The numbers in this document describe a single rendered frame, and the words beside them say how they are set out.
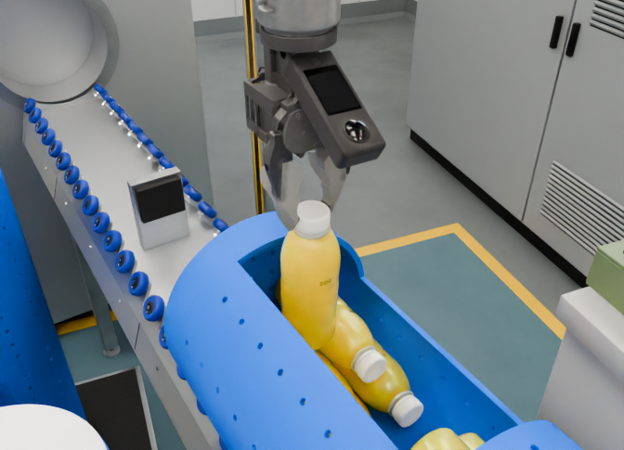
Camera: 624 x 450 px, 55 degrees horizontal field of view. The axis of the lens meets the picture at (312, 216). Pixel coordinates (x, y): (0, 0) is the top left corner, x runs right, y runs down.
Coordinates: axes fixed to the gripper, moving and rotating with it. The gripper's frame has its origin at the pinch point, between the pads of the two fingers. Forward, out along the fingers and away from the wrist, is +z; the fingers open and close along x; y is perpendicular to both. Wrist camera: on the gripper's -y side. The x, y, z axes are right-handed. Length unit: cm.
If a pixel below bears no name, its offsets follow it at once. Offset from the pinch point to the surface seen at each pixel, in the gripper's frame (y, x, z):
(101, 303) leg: 122, 8, 105
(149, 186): 53, 2, 23
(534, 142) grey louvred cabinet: 94, -171, 83
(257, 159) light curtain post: 70, -29, 35
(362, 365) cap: -6.1, -3.3, 19.8
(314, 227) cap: -1.7, 0.8, 0.1
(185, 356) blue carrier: 5.9, 14.6, 18.7
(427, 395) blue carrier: -9.8, -11.5, 27.3
